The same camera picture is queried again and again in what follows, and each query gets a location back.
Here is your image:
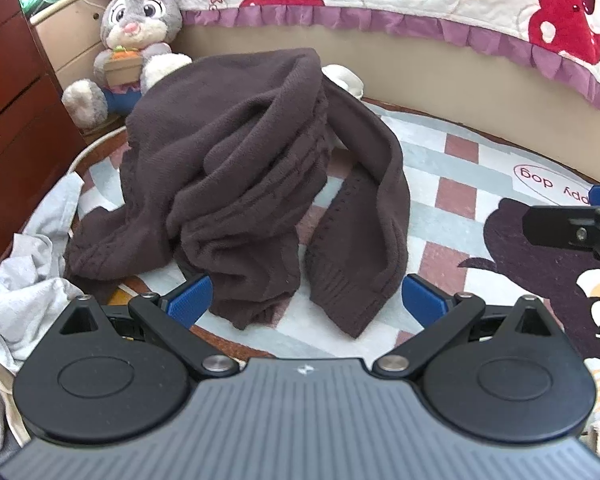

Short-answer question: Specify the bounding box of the grey bunny plush toy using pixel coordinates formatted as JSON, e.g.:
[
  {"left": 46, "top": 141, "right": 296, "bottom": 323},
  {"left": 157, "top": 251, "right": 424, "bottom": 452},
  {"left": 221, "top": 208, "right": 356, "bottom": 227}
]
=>
[{"left": 61, "top": 0, "right": 192, "bottom": 130}]

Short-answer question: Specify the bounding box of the cream drawer nightstand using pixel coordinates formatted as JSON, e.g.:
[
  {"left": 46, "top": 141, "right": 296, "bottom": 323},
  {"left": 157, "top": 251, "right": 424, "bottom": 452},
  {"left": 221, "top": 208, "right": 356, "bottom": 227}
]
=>
[{"left": 30, "top": 0, "right": 108, "bottom": 89}]

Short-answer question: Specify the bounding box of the light grey crumpled garment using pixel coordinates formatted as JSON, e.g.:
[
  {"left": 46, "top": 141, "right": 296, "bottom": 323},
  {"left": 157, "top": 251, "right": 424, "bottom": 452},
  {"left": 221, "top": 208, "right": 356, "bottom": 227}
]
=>
[{"left": 0, "top": 172, "right": 83, "bottom": 374}]

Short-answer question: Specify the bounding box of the beige bed base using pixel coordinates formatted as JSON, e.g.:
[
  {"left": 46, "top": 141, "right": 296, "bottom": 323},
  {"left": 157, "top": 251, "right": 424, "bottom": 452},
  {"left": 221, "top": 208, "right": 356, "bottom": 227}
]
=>
[{"left": 173, "top": 26, "right": 600, "bottom": 182}]

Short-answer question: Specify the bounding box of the checkered cartoon play mat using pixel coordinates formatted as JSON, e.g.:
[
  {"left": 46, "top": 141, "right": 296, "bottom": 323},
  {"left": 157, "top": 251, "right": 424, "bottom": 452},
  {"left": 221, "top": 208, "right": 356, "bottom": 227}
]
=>
[{"left": 0, "top": 96, "right": 600, "bottom": 466}]

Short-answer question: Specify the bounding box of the dark red wooden cabinet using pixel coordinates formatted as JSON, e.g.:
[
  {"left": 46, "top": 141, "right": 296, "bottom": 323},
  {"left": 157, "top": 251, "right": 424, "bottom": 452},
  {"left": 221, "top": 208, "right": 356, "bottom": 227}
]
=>
[{"left": 0, "top": 0, "right": 85, "bottom": 260}]

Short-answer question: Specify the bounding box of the white folded garment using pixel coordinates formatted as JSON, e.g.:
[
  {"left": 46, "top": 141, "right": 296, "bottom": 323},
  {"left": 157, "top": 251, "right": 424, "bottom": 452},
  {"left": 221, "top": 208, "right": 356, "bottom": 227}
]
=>
[{"left": 322, "top": 64, "right": 364, "bottom": 100}]

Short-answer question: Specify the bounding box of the dark brown knit sweater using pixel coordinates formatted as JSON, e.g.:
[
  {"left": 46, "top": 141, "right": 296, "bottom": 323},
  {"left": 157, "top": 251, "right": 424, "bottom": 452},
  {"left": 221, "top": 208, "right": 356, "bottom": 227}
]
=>
[{"left": 66, "top": 49, "right": 411, "bottom": 337}]

